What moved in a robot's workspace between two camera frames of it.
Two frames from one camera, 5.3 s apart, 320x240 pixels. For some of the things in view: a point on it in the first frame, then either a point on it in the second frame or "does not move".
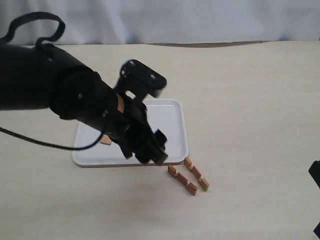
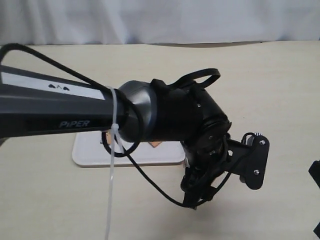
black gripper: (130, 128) → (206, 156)
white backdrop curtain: (162, 21) does not move
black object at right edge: (314, 171) does not move
